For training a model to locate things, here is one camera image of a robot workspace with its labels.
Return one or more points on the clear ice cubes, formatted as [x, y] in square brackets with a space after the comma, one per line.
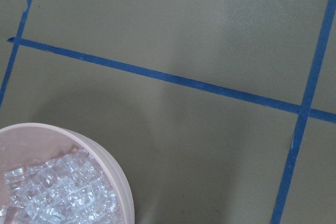
[70, 189]

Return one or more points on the pink bowl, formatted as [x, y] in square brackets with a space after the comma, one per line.
[29, 144]

